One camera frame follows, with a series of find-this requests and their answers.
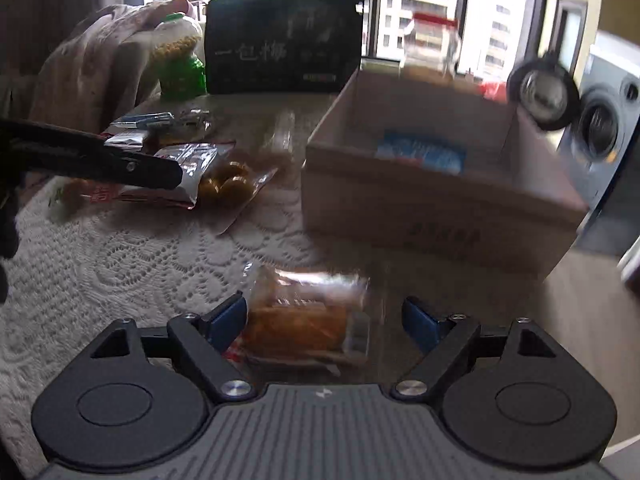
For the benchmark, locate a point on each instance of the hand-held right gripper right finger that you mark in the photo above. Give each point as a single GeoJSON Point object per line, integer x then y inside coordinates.
{"type": "Point", "coordinates": [419, 325]}

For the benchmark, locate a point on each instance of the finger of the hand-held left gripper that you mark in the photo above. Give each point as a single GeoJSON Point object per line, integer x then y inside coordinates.
{"type": "Point", "coordinates": [100, 160]}

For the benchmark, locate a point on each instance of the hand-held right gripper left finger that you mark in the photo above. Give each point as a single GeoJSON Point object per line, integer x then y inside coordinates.
{"type": "Point", "coordinates": [227, 321]}

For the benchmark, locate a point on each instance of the clear packet of orange bread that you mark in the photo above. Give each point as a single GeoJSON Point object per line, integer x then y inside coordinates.
{"type": "Point", "coordinates": [295, 325]}

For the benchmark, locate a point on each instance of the silver red packet golden balls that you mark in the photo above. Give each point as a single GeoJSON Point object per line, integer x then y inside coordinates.
{"type": "Point", "coordinates": [200, 170]}

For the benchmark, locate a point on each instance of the brown cardboard box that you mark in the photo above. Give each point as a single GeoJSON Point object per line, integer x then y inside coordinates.
{"type": "Point", "coordinates": [425, 210]}

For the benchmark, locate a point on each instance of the green jar of yellow snacks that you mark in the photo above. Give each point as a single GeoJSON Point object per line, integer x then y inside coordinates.
{"type": "Point", "coordinates": [182, 70]}

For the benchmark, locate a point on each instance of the white silver small packet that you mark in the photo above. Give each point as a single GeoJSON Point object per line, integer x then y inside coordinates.
{"type": "Point", "coordinates": [125, 140]}

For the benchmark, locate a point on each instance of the blue silver small packet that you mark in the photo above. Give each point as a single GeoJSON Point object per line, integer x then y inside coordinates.
{"type": "Point", "coordinates": [142, 121]}

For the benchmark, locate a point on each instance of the floral blanket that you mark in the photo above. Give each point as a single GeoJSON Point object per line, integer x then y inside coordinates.
{"type": "Point", "coordinates": [95, 60]}

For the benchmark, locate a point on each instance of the silver crinkled small packet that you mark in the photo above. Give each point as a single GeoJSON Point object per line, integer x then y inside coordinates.
{"type": "Point", "coordinates": [195, 120]}

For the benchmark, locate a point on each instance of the blue snack packet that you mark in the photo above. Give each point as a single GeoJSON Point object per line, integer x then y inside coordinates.
{"type": "Point", "coordinates": [422, 152]}

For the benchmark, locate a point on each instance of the long clear snack packet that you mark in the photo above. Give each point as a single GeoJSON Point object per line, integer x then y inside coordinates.
{"type": "Point", "coordinates": [280, 135]}

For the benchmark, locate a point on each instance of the black printed box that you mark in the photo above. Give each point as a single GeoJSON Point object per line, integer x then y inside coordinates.
{"type": "Point", "coordinates": [280, 45]}

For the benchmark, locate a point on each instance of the small red packet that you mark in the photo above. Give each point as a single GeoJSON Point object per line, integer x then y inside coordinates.
{"type": "Point", "coordinates": [494, 91]}

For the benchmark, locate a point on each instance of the round black framed mirror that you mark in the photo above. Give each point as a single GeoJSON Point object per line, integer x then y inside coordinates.
{"type": "Point", "coordinates": [544, 92]}

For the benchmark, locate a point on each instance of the grey washing machine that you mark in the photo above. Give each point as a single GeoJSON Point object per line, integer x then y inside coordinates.
{"type": "Point", "coordinates": [605, 125]}

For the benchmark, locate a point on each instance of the clear jar with red lid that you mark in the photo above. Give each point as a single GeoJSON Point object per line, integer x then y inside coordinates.
{"type": "Point", "coordinates": [430, 45]}

